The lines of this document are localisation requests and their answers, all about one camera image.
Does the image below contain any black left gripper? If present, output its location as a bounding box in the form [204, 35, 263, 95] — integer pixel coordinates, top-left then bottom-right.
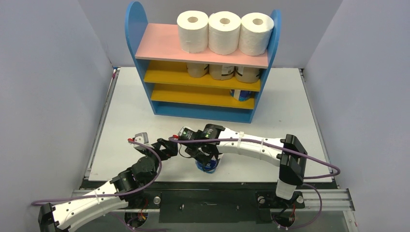
[141, 137, 177, 171]

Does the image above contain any blue roll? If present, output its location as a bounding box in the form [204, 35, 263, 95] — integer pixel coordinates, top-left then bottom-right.
[230, 89, 254, 102]
[195, 159, 220, 174]

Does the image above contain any blue shelf with coloured boards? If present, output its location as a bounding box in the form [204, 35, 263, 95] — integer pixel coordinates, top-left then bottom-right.
[124, 1, 282, 123]

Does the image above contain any brown printed paper roll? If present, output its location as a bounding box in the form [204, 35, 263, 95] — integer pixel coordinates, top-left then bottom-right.
[186, 62, 209, 78]

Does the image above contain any white roll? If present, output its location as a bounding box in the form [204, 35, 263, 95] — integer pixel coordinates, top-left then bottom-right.
[208, 11, 241, 55]
[176, 10, 208, 53]
[238, 13, 274, 56]

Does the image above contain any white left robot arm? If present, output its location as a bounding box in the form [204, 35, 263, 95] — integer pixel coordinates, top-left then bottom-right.
[38, 136, 178, 232]

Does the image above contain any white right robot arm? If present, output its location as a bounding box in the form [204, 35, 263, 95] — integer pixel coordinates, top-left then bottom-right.
[175, 124, 308, 206]

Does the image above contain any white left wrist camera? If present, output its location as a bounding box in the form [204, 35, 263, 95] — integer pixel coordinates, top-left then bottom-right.
[128, 132, 149, 149]

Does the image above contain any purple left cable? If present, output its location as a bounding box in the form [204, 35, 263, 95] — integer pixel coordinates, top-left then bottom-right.
[30, 141, 167, 232]

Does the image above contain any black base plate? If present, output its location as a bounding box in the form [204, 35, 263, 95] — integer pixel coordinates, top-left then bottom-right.
[80, 181, 337, 224]

